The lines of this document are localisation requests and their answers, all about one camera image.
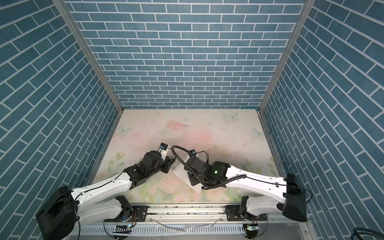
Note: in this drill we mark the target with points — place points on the aluminium corner post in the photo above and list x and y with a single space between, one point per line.
304 14
74 29

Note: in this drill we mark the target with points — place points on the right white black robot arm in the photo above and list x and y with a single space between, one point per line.
282 195

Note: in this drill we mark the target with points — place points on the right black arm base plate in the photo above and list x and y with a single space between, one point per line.
238 213

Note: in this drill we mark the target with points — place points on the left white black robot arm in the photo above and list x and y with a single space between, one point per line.
67 209

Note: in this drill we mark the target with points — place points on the white paper box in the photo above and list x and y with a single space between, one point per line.
182 174

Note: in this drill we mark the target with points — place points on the circuit board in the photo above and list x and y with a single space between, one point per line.
120 230
251 230

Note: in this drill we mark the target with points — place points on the right aluminium corner post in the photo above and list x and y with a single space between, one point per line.
304 14

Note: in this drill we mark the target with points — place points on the aluminium front rail frame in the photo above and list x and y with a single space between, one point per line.
276 227

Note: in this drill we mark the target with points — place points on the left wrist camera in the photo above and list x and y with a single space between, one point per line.
163 149

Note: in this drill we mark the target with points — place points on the left circuit board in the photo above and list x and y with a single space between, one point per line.
120 230

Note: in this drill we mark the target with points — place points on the left aluminium corner post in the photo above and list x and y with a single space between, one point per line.
74 29

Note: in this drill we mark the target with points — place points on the right circuit board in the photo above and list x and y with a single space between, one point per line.
251 230

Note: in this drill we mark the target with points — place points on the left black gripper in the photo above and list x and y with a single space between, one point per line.
167 165

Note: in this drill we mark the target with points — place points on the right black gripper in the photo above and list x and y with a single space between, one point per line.
192 180

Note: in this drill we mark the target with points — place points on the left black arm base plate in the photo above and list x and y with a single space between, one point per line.
133 215

